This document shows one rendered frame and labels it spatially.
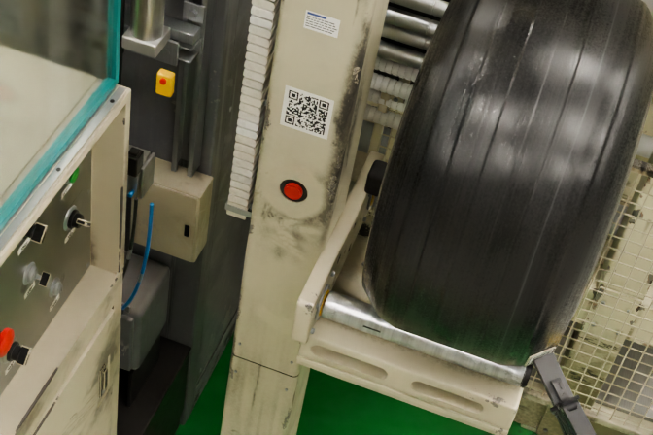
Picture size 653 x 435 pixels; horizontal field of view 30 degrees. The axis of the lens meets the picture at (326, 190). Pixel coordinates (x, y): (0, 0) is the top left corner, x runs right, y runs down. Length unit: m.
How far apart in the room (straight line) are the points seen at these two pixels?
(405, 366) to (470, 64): 0.57
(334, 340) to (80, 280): 0.41
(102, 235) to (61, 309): 0.13
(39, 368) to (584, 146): 0.84
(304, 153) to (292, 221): 0.15
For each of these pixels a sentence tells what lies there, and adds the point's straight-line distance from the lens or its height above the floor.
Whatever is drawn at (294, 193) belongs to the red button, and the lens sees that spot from 1.89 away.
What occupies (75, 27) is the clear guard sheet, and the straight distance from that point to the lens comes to 1.54.
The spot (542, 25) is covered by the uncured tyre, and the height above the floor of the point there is 1.46.
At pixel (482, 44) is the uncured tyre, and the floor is 1.45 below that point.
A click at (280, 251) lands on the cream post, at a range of 1.99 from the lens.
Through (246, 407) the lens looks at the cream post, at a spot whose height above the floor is 0.49.
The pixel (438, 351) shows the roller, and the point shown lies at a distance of 1.92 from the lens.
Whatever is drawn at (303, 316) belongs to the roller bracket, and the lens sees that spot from 1.90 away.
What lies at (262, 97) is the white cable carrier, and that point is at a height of 1.20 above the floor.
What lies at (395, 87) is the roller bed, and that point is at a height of 1.00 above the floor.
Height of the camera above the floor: 2.36
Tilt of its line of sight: 43 degrees down
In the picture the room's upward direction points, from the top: 11 degrees clockwise
